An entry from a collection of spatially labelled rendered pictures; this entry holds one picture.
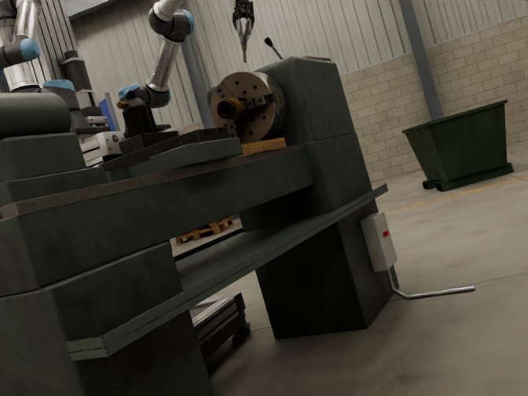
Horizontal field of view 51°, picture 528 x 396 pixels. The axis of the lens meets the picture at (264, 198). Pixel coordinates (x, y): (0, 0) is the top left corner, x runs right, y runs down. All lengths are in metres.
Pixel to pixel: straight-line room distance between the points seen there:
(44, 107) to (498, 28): 11.66
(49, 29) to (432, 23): 10.50
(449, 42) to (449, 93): 1.06
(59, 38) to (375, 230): 1.74
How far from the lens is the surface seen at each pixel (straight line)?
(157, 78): 2.87
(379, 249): 2.72
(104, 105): 7.57
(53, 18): 2.88
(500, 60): 12.62
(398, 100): 12.39
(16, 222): 1.25
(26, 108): 1.47
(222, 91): 2.42
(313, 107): 2.54
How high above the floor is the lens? 0.78
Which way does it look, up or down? 2 degrees down
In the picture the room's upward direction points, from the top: 16 degrees counter-clockwise
